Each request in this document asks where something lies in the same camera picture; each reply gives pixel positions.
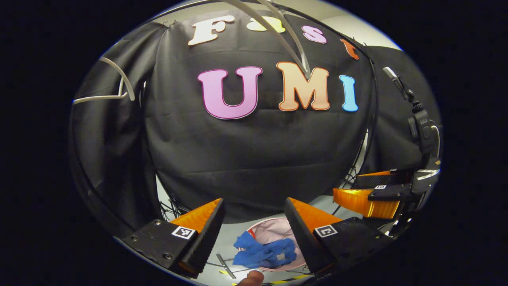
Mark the black backdrop cloth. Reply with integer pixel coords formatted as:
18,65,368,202
69,10,443,239

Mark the pink laundry hamper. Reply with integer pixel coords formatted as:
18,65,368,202
244,218,308,272

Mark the blue corduroy shirt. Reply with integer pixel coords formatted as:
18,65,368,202
232,232,297,269

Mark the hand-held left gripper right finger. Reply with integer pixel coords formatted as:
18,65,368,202
284,197,393,276

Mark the white clothes hanger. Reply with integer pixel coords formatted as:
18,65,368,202
73,56,135,106
226,0,312,78

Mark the black backdrop stand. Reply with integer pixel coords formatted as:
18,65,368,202
159,199,191,221
333,131,371,217

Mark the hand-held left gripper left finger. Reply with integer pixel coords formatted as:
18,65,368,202
121,198,226,279

